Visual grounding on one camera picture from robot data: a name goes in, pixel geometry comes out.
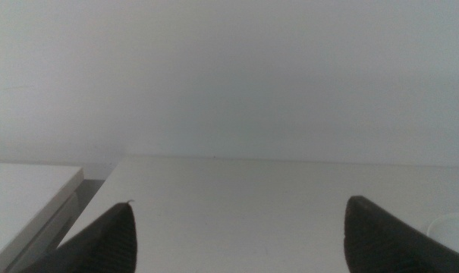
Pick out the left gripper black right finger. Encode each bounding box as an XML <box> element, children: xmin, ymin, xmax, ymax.
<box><xmin>343</xmin><ymin>195</ymin><xmax>459</xmax><ymax>273</ymax></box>

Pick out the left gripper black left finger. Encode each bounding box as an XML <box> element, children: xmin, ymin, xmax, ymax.
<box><xmin>18</xmin><ymin>200</ymin><xmax>138</xmax><ymax>273</ymax></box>

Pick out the white round base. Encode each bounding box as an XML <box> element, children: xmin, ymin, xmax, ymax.
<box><xmin>426</xmin><ymin>212</ymin><xmax>459</xmax><ymax>259</ymax></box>

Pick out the white side table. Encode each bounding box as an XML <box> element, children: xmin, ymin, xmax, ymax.
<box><xmin>0</xmin><ymin>162</ymin><xmax>85</xmax><ymax>273</ymax></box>

